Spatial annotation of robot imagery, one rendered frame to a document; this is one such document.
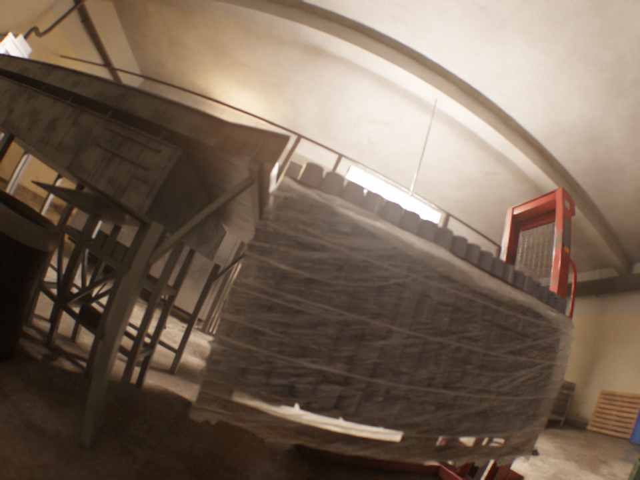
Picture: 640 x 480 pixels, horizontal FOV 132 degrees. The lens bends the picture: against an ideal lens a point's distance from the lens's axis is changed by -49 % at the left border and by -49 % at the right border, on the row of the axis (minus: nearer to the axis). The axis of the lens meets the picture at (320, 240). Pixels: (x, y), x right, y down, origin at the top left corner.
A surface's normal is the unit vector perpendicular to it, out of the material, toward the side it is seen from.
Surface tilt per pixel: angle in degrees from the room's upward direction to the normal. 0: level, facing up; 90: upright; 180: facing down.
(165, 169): 90
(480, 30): 180
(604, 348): 90
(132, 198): 90
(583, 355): 90
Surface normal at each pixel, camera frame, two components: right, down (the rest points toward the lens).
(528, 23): -0.39, 0.88
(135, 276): 0.20, -0.19
